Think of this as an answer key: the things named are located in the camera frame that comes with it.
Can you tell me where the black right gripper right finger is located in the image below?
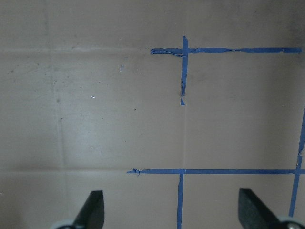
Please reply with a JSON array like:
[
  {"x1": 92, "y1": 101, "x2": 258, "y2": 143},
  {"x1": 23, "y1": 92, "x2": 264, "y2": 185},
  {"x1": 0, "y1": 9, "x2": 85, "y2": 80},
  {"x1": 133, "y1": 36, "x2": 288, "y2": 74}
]
[{"x1": 238, "y1": 188, "x2": 286, "y2": 229}]

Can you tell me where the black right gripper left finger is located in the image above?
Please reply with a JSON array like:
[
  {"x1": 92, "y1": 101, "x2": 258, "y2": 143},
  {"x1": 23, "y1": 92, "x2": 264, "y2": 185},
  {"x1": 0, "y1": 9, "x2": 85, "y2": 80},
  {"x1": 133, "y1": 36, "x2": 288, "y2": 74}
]
[{"x1": 72, "y1": 190, "x2": 105, "y2": 229}]

